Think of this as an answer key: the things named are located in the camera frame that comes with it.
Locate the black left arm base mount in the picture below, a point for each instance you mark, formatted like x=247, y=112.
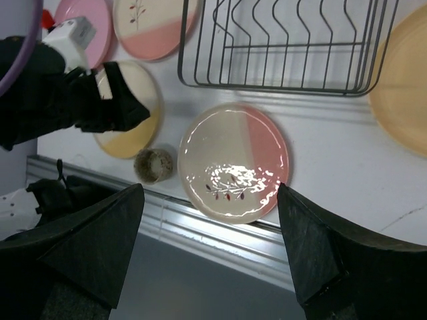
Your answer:
x=65, y=195

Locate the small speckled ceramic cup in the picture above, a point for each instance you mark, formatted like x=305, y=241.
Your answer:
x=152, y=166

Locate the orange round plate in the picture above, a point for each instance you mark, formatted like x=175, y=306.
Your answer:
x=398, y=101

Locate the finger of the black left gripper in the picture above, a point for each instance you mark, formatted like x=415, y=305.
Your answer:
x=121, y=112

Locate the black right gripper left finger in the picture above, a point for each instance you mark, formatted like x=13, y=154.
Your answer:
x=89, y=250

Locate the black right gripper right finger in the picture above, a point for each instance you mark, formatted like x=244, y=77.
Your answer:
x=325, y=250

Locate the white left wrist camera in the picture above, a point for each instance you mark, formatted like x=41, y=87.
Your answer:
x=70, y=39

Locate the aluminium table edge rail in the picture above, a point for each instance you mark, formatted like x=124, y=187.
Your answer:
x=256, y=249

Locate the black wire dish rack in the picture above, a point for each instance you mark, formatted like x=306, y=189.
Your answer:
x=329, y=48

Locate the cream and yellow plate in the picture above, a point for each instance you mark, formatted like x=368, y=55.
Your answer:
x=125, y=145

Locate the solid pink plate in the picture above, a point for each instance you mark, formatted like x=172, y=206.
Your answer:
x=98, y=13

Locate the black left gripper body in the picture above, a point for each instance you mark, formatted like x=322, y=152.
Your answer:
x=45, y=98

